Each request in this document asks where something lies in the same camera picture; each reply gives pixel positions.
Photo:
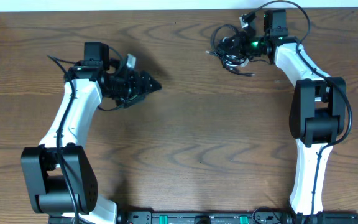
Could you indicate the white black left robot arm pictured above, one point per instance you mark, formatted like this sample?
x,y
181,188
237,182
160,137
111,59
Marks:
x,y
58,175

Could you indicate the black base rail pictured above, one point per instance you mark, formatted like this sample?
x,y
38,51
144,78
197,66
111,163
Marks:
x,y
264,216

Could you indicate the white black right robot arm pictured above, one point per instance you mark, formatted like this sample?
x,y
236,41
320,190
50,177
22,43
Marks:
x,y
320,114

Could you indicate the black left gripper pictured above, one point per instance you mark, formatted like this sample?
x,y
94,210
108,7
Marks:
x,y
139,91

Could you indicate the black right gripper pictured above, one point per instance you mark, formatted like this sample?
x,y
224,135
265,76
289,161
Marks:
x,y
237,42

